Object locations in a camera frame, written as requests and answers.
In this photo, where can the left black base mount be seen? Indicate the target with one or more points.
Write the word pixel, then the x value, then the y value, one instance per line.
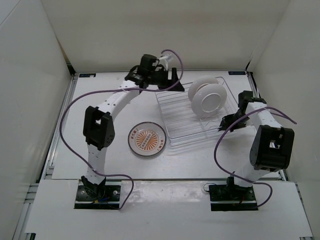
pixel 109 199

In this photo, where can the white plate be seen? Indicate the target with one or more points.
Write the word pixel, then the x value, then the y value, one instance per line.
pixel 208 100
pixel 200 83

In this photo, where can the white wire dish rack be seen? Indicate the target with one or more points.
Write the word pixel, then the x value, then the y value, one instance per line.
pixel 182 125

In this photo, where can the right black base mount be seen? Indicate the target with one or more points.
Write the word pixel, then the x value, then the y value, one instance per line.
pixel 225 199

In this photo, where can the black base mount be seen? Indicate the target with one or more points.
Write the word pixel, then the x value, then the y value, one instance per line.
pixel 109 199
pixel 225 199

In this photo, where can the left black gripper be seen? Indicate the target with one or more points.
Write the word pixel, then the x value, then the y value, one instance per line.
pixel 167 82

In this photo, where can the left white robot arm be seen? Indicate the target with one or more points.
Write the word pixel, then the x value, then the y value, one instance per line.
pixel 98 127

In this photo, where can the orange patterned glass plate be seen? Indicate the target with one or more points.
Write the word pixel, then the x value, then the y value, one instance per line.
pixel 147 139

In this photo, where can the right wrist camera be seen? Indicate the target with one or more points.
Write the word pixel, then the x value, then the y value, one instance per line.
pixel 244 96

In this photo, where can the left blue corner label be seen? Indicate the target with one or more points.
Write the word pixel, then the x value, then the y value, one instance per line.
pixel 87 75

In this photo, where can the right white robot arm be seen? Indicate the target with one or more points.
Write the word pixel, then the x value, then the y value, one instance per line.
pixel 271 149

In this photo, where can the front white plate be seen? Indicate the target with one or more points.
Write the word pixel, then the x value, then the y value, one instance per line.
pixel 208 100

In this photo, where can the blue corner label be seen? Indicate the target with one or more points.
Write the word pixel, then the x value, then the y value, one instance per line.
pixel 236 73
pixel 87 75

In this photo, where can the right blue corner label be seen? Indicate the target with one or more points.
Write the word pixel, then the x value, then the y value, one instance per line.
pixel 236 73

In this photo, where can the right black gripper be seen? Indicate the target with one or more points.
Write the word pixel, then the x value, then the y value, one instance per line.
pixel 225 123

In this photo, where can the rear white plate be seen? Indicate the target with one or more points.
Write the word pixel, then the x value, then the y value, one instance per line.
pixel 200 83

